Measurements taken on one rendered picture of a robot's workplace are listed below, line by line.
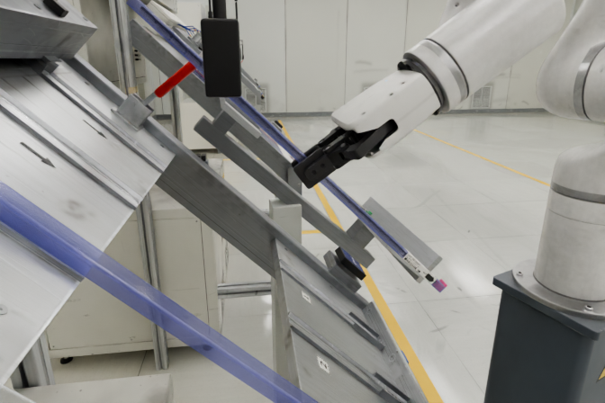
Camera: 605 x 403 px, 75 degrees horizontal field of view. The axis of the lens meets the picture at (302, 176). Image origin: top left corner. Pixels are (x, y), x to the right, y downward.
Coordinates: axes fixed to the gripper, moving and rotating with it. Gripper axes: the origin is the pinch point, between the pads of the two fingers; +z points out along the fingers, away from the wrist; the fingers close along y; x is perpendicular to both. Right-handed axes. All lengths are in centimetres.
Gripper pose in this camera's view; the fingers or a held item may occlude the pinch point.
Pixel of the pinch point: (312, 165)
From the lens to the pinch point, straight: 46.1
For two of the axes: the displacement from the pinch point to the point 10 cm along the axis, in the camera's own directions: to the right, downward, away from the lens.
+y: 1.4, 2.8, -9.5
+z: -8.0, 5.9, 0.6
